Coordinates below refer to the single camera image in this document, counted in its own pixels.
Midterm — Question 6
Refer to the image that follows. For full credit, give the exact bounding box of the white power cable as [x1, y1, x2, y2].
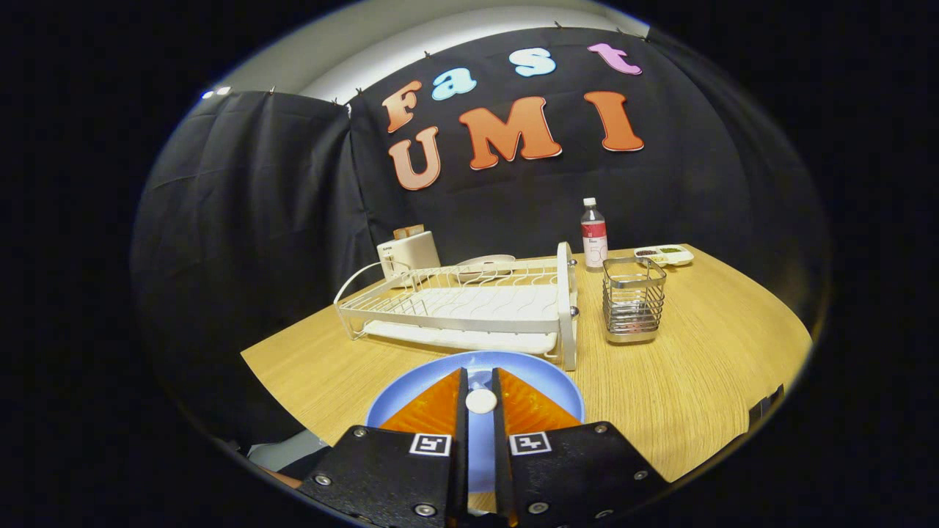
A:
[334, 261, 386, 305]

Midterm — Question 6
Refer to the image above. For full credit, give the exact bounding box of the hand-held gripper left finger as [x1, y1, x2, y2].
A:
[297, 367, 470, 528]

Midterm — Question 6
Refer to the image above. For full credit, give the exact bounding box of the white toaster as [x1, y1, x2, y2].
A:
[376, 230, 442, 279]

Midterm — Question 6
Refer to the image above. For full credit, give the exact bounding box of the white divided food tray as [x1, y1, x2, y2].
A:
[634, 244, 695, 267]

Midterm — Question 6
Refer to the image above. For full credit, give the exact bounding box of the black backdrop cloth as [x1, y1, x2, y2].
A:
[131, 28, 830, 441]

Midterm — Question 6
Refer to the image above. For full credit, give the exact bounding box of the metal wire basket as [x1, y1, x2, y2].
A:
[602, 256, 668, 344]

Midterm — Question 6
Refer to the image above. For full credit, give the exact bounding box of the white dish rack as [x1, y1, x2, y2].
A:
[334, 241, 580, 372]

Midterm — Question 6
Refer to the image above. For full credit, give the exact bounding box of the dark grey object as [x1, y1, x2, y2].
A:
[748, 384, 786, 426]

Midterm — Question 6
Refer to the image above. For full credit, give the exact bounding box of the clear bottle with red label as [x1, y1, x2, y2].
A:
[580, 197, 609, 271]

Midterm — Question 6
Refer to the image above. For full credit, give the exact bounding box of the person's grey clothing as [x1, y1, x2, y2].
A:
[246, 429, 331, 481]

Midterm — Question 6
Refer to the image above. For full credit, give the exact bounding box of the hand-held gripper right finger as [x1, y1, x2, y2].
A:
[490, 367, 670, 528]

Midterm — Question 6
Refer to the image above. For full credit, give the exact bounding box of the light blue plate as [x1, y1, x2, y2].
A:
[365, 350, 586, 494]

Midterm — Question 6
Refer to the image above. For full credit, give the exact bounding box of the white plate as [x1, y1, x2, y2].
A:
[455, 254, 517, 284]

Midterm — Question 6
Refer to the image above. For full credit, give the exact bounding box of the spoon with blue checked handle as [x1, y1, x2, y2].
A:
[465, 369, 500, 416]

